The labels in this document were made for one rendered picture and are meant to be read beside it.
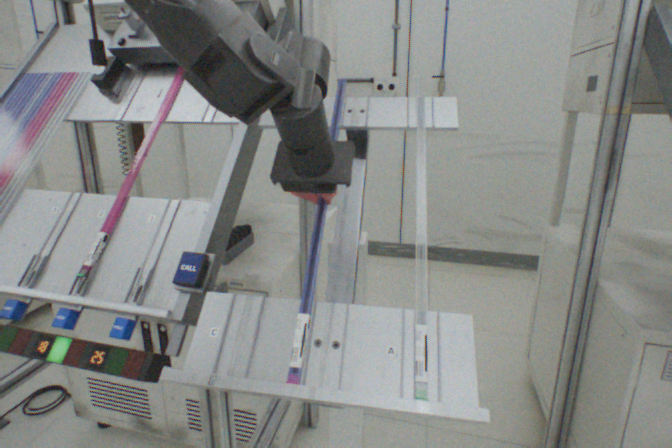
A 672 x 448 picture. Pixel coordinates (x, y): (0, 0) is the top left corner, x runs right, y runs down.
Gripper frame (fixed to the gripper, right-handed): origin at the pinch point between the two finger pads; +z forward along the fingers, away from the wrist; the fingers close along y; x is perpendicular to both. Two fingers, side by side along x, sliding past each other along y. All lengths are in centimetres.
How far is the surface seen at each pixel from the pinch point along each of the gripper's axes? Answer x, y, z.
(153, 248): 6.6, 29.9, 8.0
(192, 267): 11.0, 18.8, 3.3
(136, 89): -30, 48, 6
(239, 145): -13.6, 18.7, 4.8
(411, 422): 24, -18, 100
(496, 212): -96, -70, 165
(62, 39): -50, 80, 6
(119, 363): 24.4, 29.4, 10.3
